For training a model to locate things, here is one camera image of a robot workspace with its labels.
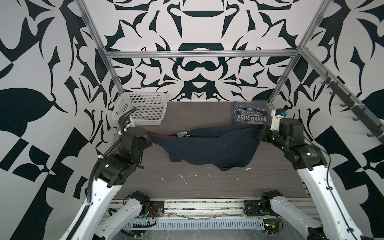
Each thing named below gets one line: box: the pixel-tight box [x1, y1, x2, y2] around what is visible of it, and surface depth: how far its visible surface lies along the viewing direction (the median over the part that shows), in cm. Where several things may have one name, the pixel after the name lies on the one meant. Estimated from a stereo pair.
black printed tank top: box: [146, 125, 263, 171], surface depth 75 cm
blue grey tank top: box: [231, 100, 272, 126], surface depth 113 cm
